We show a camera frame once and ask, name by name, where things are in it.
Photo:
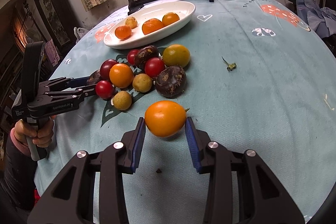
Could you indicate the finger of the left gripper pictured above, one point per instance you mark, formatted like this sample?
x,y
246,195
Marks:
x,y
86,91
77,82

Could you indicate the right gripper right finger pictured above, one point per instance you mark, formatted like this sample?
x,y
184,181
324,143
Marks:
x,y
210,157

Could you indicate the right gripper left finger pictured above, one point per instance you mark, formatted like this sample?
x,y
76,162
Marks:
x,y
121,157

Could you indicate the red cherry tomato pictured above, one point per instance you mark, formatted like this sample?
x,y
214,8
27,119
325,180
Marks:
x,y
154,66
131,56
104,89

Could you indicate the dark red plum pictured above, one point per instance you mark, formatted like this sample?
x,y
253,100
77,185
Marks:
x,y
105,68

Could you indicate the orange tangerine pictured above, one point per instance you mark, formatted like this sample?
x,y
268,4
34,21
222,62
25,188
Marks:
x,y
121,75

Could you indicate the large orange persimmon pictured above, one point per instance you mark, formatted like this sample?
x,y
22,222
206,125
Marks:
x,y
165,118

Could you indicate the small orange mandarin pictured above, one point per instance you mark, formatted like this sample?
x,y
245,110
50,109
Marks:
x,y
123,32

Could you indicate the dark brown passion fruit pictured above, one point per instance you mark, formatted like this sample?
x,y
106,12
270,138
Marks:
x,y
143,55

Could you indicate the large dark purple fruit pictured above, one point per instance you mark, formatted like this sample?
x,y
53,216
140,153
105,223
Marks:
x,y
171,81

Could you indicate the small yellow longan fruit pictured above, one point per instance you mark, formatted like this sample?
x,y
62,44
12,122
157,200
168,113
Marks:
x,y
131,22

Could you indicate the large orange mandarin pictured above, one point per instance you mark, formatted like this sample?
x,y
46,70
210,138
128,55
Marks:
x,y
151,25

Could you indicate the green-yellow citrus fruit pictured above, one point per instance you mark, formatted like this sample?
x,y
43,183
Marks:
x,y
176,55

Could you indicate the yellow-orange round fruit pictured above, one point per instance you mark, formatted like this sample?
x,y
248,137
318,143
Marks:
x,y
170,18

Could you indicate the person's left hand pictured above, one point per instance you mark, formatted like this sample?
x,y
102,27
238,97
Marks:
x,y
41,138

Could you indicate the white plastic bag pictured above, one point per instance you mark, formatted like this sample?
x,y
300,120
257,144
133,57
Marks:
x,y
79,33

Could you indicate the dark framed picture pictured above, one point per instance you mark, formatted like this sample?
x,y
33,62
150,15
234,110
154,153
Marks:
x,y
60,21

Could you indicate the green fruit stem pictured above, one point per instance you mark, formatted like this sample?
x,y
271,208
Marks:
x,y
230,66

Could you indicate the light blue patterned tablecloth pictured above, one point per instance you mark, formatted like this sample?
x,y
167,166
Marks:
x,y
279,101

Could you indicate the white oval plate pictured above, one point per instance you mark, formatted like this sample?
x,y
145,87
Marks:
x,y
184,9

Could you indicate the blue clothes pile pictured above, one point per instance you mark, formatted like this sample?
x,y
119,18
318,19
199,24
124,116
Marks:
x,y
320,20

